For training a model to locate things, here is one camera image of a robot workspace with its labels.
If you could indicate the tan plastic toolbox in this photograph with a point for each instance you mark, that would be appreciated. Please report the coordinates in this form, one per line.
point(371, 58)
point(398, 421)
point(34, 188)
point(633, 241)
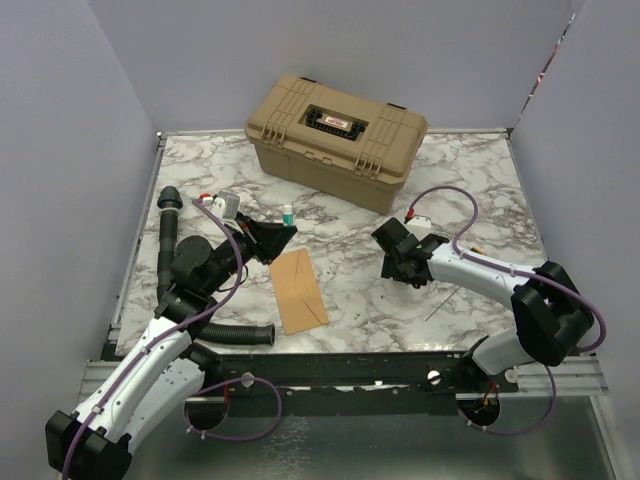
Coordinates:
point(355, 149)

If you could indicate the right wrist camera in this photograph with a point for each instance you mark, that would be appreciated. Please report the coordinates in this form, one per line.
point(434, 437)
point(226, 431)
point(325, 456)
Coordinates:
point(419, 225)

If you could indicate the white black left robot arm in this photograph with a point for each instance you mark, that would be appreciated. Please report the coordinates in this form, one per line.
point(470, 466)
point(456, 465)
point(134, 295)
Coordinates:
point(98, 439)

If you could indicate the yellow black handled screwdriver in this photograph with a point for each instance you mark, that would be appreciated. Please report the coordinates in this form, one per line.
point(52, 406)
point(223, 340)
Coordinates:
point(454, 304)

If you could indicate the black metal base rail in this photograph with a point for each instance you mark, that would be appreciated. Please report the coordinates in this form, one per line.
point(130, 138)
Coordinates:
point(349, 384)

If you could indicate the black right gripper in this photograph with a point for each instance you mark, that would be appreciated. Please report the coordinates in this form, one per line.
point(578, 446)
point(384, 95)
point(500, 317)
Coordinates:
point(390, 268)

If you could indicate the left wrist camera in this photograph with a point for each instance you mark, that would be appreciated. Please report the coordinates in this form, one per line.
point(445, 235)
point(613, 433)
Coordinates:
point(224, 205)

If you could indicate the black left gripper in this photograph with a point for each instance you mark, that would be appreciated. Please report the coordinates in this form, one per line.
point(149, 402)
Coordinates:
point(266, 240)

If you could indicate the green white glue stick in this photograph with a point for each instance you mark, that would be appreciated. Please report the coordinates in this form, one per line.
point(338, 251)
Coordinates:
point(288, 215)

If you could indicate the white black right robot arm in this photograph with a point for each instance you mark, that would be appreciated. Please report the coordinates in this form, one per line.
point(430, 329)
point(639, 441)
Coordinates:
point(550, 320)

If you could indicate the brown kraft envelope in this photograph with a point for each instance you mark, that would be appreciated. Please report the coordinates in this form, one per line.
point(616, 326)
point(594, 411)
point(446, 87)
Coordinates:
point(301, 306)

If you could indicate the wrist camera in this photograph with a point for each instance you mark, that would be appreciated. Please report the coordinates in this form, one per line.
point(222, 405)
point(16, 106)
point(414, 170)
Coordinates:
point(419, 225)
point(224, 205)

